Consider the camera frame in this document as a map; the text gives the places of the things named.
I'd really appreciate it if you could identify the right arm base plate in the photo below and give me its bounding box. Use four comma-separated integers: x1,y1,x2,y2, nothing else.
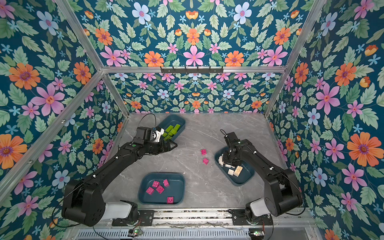
228,209,273,226

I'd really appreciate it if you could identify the black wall hook rail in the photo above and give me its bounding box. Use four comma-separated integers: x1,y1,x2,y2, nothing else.
160,67,224,74

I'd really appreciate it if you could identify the far teal bin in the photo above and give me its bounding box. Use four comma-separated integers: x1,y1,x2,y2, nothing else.
158,115,186,142

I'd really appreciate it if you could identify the pink small lego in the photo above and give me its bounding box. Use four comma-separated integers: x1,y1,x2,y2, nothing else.
156,186,165,194

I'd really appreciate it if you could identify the cream long lego outside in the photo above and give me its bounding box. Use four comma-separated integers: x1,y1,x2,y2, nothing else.
233,166,243,177

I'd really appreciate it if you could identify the green lego mid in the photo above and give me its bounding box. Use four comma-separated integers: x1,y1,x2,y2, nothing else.
169,129,177,136

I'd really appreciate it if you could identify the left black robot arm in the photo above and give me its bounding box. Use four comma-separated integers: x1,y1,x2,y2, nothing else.
62,127,178,227

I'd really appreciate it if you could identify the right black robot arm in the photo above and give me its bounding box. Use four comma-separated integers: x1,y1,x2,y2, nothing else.
222,132,304,224

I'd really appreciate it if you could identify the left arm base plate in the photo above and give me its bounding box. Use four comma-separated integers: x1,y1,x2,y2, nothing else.
112,210,155,227

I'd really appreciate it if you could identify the near teal bin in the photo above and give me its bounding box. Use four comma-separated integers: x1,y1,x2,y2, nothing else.
138,173,186,205

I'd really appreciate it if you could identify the teal bin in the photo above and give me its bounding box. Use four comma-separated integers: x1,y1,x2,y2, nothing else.
138,173,186,205
158,115,186,142
215,147,255,187

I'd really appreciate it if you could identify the right teal bin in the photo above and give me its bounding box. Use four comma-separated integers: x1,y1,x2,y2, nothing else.
215,147,255,187

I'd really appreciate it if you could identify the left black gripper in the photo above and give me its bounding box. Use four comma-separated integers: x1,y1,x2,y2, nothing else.
143,137,178,154

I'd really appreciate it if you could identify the pink lego pile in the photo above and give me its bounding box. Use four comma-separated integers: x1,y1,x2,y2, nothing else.
167,197,174,204

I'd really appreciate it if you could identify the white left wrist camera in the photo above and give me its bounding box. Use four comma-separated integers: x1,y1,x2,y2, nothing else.
152,127,165,143

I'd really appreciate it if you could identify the pink lego mid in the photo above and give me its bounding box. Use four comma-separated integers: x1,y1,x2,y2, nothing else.
152,181,160,189

